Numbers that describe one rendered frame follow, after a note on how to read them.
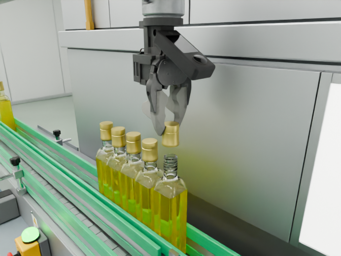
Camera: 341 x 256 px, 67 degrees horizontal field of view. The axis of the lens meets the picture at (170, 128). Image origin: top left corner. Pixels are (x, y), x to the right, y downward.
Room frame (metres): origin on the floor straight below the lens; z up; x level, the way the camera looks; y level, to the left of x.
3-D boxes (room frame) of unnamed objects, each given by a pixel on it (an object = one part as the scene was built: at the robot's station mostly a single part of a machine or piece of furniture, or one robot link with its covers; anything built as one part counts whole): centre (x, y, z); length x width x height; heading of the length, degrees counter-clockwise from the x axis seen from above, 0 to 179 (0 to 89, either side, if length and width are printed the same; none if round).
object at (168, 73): (0.50, 0.02, 1.34); 0.09 x 0.08 x 0.12; 40
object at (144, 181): (0.52, 0.04, 0.99); 0.06 x 0.06 x 0.21; 45
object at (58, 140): (1.02, 0.46, 0.94); 0.07 x 0.04 x 0.13; 136
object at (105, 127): (0.64, 0.17, 1.14); 0.04 x 0.04 x 0.04
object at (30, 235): (0.60, 0.40, 0.84); 0.04 x 0.04 x 0.03
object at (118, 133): (0.60, 0.13, 1.14); 0.04 x 0.04 x 0.04
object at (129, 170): (0.56, 0.09, 0.99); 0.06 x 0.06 x 0.21; 47
